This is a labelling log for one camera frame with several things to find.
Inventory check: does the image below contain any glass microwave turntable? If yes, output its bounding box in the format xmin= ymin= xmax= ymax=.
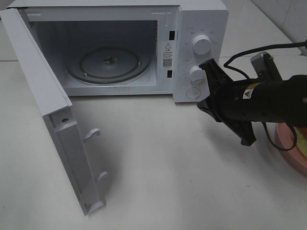
xmin=67 ymin=46 xmax=152 ymax=84

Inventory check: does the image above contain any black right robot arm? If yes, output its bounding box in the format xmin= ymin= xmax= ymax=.
xmin=197 ymin=57 xmax=307 ymax=146

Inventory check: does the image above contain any upper white power knob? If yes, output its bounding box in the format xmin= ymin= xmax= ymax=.
xmin=192 ymin=34 xmax=212 ymax=55

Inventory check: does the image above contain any white microwave door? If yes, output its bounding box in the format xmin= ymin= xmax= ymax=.
xmin=0 ymin=8 xmax=104 ymax=216

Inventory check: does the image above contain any round door release button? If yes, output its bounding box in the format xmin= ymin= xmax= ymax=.
xmin=186 ymin=88 xmax=201 ymax=99

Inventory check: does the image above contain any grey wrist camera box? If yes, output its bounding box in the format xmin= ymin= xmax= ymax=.
xmin=250 ymin=52 xmax=282 ymax=82

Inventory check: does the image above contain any pink round plate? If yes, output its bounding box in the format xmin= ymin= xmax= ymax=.
xmin=276 ymin=123 xmax=307 ymax=177

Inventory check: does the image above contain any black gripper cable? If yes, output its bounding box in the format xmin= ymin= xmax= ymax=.
xmin=223 ymin=39 xmax=307 ymax=151

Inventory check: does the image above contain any toast sandwich with lettuce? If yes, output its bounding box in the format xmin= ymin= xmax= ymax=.
xmin=295 ymin=128 xmax=307 ymax=155

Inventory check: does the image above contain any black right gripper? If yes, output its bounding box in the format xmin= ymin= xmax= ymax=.
xmin=197 ymin=58 xmax=256 ymax=146

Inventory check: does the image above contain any white microwave oven body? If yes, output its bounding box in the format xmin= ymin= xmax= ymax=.
xmin=6 ymin=0 xmax=229 ymax=103

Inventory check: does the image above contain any lower white timer knob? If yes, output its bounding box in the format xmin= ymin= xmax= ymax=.
xmin=189 ymin=66 xmax=206 ymax=82

